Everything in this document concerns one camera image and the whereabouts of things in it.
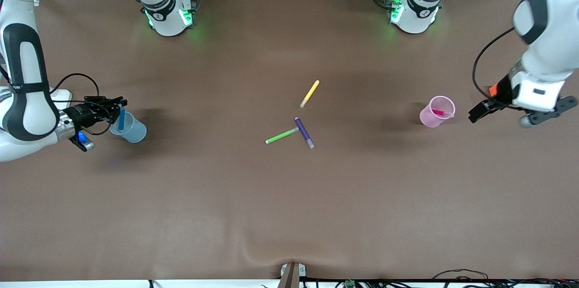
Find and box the translucent blue plastic cup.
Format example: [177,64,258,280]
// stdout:
[109,111,147,143]

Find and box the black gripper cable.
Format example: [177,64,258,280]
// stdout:
[49,73,101,103]
[472,27,517,99]

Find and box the translucent pink plastic cup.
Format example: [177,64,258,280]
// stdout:
[419,95,456,128]

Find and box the yellow marker pen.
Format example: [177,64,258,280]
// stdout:
[299,80,320,109]

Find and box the purple marker pen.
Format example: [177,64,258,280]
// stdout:
[294,117,315,149]

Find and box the green marker pen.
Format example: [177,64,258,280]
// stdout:
[265,127,300,145]

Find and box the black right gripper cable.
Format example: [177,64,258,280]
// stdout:
[49,73,101,103]

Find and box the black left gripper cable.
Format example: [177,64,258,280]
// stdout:
[472,27,517,99]

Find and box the white desk lamp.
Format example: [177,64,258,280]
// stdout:
[49,89,73,111]

